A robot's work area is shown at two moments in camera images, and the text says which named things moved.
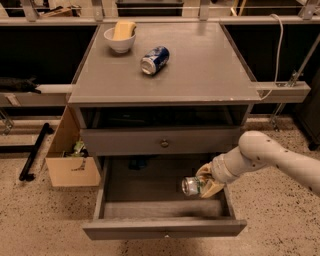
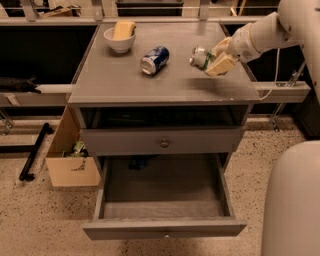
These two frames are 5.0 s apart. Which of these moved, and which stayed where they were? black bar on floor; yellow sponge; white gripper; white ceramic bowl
Moved: white gripper
Stayed: black bar on floor; yellow sponge; white ceramic bowl
